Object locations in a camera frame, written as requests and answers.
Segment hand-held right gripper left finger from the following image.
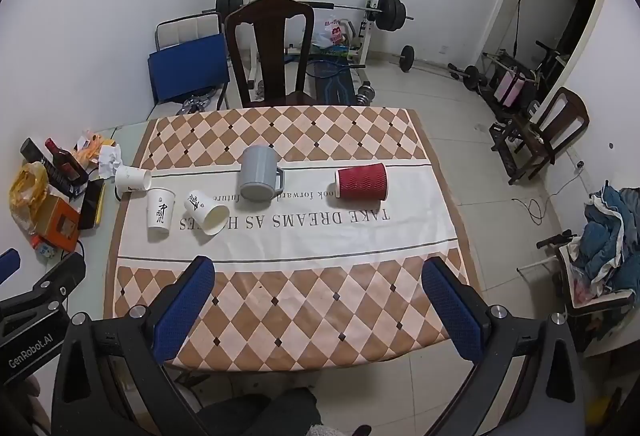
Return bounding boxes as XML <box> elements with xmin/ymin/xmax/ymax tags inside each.
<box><xmin>51</xmin><ymin>256</ymin><xmax>217</xmax><ymax>436</ymax></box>

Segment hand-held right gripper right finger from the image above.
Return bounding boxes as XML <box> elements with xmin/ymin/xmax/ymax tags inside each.
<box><xmin>421</xmin><ymin>257</ymin><xmax>586</xmax><ymax>436</ymax></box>

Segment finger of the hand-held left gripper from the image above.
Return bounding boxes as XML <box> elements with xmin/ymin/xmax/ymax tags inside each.
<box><xmin>0</xmin><ymin>252</ymin><xmax>87</xmax><ymax>317</ymax></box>
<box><xmin>0</xmin><ymin>247</ymin><xmax>22</xmax><ymax>289</ymax></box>

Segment white paper cup black print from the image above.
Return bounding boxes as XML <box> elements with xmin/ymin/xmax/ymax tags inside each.
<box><xmin>183</xmin><ymin>190</ymin><xmax>227</xmax><ymax>236</ymax></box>
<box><xmin>146</xmin><ymin>187</ymin><xmax>177</xmax><ymax>235</ymax></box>

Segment plain white paper cup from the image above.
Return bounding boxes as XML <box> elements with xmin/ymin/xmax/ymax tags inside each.
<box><xmin>115</xmin><ymin>164</ymin><xmax>152</xmax><ymax>193</ymax></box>

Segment red ribbed paper cup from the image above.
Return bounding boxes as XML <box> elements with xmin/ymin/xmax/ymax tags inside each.
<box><xmin>334</xmin><ymin>163</ymin><xmax>389</xmax><ymax>202</ymax></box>

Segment small red white packet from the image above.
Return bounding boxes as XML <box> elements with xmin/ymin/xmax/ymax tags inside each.
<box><xmin>30</xmin><ymin>234</ymin><xmax>57</xmax><ymax>263</ymax></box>

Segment orange cardboard box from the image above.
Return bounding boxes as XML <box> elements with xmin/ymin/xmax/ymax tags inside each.
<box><xmin>31</xmin><ymin>195</ymin><xmax>81</xmax><ymax>248</ymax></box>

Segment yellow plastic bag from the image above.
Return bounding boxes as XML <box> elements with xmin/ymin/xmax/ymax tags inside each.
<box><xmin>9</xmin><ymin>161</ymin><xmax>50</xmax><ymax>235</ymax></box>

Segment black phone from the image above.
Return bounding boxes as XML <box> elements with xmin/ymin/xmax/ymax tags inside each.
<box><xmin>77</xmin><ymin>178</ymin><xmax>106</xmax><ymax>231</ymax></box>

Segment long black box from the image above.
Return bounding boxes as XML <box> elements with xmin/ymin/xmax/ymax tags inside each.
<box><xmin>20</xmin><ymin>137</ymin><xmax>77</xmax><ymax>203</ymax></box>

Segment checkered printed tablecloth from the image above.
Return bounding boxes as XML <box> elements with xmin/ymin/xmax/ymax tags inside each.
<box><xmin>102</xmin><ymin>106</ymin><xmax>483</xmax><ymax>372</ymax></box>

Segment dark bottle red cap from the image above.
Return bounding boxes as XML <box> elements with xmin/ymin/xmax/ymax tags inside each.
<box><xmin>44</xmin><ymin>137</ymin><xmax>90</xmax><ymax>183</ymax></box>

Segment crumpled white paper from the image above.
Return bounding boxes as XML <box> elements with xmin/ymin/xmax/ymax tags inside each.
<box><xmin>97</xmin><ymin>145</ymin><xmax>124</xmax><ymax>178</ymax></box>

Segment orange snack wrappers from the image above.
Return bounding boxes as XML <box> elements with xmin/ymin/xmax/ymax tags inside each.
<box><xmin>74</xmin><ymin>130</ymin><xmax>117</xmax><ymax>167</ymax></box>

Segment cluttered seat under clothes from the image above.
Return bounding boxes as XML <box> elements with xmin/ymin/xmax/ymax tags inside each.
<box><xmin>537</xmin><ymin>228</ymin><xmax>637</xmax><ymax>353</ymax></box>

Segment grey plastic mug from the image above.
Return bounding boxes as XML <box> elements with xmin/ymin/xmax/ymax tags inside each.
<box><xmin>238</xmin><ymin>145</ymin><xmax>286</xmax><ymax>203</ymax></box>

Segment pile of blue clothes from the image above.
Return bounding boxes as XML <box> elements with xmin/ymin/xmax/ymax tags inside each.
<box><xmin>581</xmin><ymin>183</ymin><xmax>640</xmax><ymax>298</ymax></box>

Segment yellow round object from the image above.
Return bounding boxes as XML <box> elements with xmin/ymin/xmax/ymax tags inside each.
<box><xmin>592</xmin><ymin>396</ymin><xmax>624</xmax><ymax>433</ymax></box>

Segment dark wooden chair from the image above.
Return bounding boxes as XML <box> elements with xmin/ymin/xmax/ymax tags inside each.
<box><xmin>490</xmin><ymin>87</ymin><xmax>590</xmax><ymax>186</ymax></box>
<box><xmin>224</xmin><ymin>0</ymin><xmax>316</xmax><ymax>108</ymax></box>

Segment pink padded exercise machine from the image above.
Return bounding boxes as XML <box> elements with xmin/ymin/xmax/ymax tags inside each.
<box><xmin>494</xmin><ymin>71</ymin><xmax>528</xmax><ymax>108</ymax></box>

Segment blue folding chair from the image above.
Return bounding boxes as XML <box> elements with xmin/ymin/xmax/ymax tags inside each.
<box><xmin>148</xmin><ymin>34</ymin><xmax>231</xmax><ymax>107</ymax></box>

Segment blue black bench pad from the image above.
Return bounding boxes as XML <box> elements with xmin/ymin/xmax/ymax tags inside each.
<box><xmin>305</xmin><ymin>58</ymin><xmax>359</xmax><ymax>105</ymax></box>

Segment short barbell on floor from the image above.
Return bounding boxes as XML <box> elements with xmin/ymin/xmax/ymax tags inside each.
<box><xmin>400</xmin><ymin>45</ymin><xmax>453</xmax><ymax>78</ymax></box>

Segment white weight bench rack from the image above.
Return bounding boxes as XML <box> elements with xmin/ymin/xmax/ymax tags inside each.
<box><xmin>244</xmin><ymin>0</ymin><xmax>388</xmax><ymax>92</ymax></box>

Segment pink white plastic bag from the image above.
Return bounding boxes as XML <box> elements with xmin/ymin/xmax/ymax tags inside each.
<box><xmin>320</xmin><ymin>17</ymin><xmax>352</xmax><ymax>48</ymax></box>

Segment long barbell black plates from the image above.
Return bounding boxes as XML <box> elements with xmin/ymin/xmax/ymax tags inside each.
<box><xmin>202</xmin><ymin>0</ymin><xmax>415</xmax><ymax>34</ymax></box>

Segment black floor cable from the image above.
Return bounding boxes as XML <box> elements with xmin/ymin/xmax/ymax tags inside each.
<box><xmin>512</xmin><ymin>160</ymin><xmax>587</xmax><ymax>225</ymax></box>

